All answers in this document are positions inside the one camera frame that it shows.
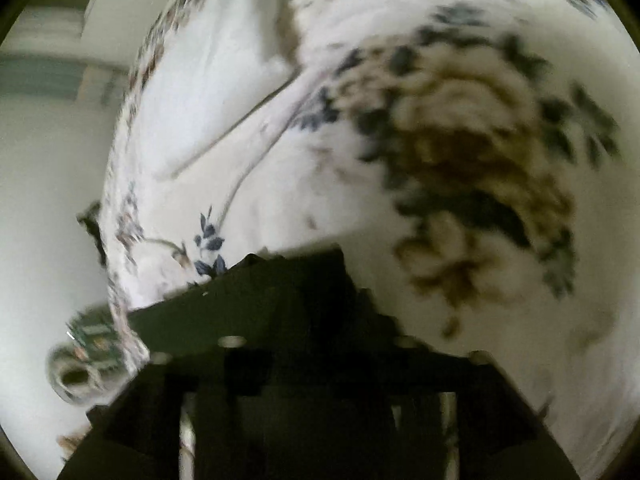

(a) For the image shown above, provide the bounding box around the green circuit board device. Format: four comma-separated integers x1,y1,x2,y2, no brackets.
46,304,128,405

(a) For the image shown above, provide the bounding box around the black item beside bed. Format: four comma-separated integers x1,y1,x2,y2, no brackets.
76,200,106,269

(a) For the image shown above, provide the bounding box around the floral white bed sheet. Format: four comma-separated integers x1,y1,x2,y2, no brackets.
100,0,639,479

